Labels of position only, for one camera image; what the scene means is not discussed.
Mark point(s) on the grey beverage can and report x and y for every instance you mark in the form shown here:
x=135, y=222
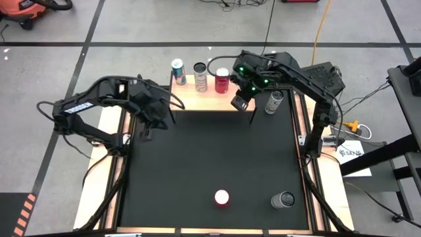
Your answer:
x=283, y=200

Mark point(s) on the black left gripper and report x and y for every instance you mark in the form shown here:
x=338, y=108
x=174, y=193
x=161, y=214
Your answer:
x=149, y=105

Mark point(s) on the silver metal bracket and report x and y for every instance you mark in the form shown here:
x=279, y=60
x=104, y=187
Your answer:
x=302, y=140

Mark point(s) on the wooden shelf with black frame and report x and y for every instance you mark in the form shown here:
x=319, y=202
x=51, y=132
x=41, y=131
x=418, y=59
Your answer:
x=204, y=100

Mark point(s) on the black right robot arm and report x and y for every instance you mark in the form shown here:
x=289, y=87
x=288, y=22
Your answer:
x=306, y=82

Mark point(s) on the black aluminium table frame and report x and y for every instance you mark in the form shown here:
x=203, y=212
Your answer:
x=115, y=171

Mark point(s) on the blue silver Red Bull can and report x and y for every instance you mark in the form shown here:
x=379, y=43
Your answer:
x=179, y=74

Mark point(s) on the white Celsius can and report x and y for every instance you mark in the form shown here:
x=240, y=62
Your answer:
x=273, y=103
x=200, y=80

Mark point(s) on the black table mat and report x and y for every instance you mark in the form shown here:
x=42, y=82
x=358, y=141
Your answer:
x=197, y=158

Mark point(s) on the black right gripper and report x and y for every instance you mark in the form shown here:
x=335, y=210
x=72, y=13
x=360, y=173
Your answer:
x=248, y=86

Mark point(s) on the orange shop vacuum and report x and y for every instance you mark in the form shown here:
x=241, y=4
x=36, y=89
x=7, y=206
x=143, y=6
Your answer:
x=19, y=10

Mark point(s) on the black side table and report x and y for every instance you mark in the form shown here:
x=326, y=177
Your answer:
x=404, y=98

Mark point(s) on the red Coke Zero can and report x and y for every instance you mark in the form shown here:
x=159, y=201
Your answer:
x=222, y=84
x=222, y=197

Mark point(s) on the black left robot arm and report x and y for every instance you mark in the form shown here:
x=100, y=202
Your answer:
x=79, y=107

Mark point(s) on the white printed paper sheet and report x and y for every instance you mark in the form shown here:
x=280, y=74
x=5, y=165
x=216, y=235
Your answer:
x=348, y=153

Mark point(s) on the black perforated metal box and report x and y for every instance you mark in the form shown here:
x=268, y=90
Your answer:
x=325, y=70

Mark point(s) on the orange power splitter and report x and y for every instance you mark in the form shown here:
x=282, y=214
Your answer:
x=351, y=125

